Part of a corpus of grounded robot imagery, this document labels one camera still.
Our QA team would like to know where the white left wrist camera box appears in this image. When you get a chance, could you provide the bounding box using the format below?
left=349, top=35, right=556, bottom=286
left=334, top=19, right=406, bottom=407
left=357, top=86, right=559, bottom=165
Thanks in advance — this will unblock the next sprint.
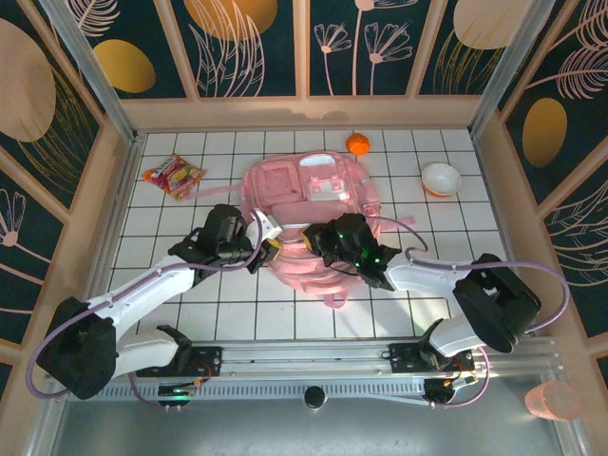
left=251, top=208, right=284, bottom=241

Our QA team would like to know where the small circuit board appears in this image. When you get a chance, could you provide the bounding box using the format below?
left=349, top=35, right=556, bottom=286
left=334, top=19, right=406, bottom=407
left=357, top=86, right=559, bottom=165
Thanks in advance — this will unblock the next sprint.
left=424, top=374, right=479, bottom=408
left=158, top=385, right=197, bottom=412

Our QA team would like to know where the orange fruit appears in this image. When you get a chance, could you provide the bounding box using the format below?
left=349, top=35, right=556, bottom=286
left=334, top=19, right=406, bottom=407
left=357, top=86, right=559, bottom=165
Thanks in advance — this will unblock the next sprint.
left=345, top=132, right=371, bottom=157

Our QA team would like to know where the colourful snack packet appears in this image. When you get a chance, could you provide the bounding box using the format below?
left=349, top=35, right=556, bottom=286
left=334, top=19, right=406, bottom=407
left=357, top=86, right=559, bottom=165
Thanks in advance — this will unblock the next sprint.
left=142, top=152, right=208, bottom=203

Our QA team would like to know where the pink school backpack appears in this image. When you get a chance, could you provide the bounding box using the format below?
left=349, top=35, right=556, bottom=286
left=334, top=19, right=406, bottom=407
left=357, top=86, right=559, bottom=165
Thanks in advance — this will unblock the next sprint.
left=187, top=150, right=417, bottom=310

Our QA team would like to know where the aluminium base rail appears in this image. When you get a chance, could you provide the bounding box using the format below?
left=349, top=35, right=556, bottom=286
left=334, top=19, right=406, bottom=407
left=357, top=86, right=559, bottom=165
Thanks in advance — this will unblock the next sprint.
left=47, top=336, right=561, bottom=380

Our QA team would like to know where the slotted metal cable tray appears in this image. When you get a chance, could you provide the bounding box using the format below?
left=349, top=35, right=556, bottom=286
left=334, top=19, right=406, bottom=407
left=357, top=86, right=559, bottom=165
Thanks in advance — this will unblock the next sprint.
left=64, top=379, right=433, bottom=404

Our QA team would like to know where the translucent pink cup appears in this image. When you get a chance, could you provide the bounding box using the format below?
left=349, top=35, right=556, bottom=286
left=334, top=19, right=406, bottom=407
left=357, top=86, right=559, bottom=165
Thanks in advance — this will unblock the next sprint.
left=523, top=381, right=581, bottom=422

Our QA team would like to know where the orange and white bowl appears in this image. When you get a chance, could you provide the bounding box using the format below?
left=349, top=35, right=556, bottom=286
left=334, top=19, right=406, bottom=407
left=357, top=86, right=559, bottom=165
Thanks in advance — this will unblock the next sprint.
left=421, top=162, right=463, bottom=199

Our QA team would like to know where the aluminium frame post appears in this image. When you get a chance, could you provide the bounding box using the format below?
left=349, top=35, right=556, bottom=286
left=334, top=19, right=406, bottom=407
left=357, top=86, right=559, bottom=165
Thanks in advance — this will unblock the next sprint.
left=40, top=0, right=143, bottom=143
left=467, top=0, right=557, bottom=137

